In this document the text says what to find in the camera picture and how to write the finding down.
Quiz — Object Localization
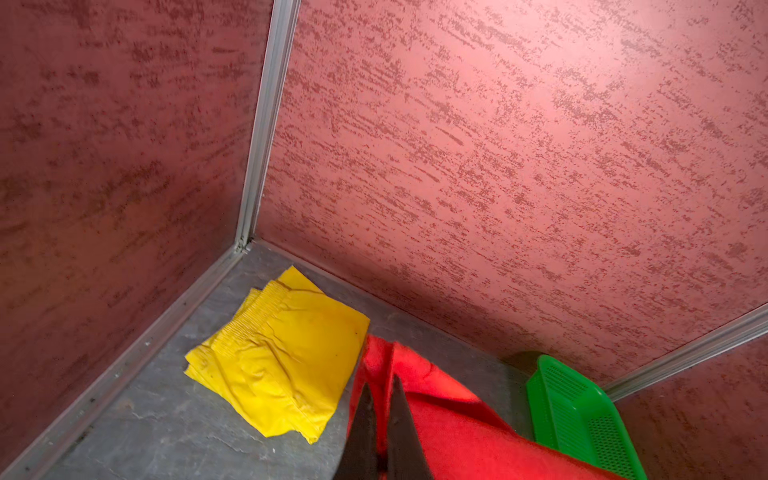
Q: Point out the left corner aluminium post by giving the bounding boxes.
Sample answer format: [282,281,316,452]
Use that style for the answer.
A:
[235,0,301,251]

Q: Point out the green plastic basket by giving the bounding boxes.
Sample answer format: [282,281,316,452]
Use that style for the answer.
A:
[526,355,647,479]

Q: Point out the yellow shorts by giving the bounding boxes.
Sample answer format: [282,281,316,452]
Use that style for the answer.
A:
[185,267,370,444]

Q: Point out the right corner aluminium post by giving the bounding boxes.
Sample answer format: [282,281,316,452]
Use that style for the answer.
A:
[603,304,767,402]

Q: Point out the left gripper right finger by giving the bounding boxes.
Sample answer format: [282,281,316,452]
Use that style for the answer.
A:
[387,376,434,480]

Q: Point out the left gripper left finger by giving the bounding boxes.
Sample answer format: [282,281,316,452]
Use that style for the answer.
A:
[333,385,379,480]

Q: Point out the red shorts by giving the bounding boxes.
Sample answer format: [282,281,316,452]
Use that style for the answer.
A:
[348,336,613,479]

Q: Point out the corner aluminium post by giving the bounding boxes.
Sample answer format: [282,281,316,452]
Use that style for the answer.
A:
[603,304,767,402]
[235,0,301,251]

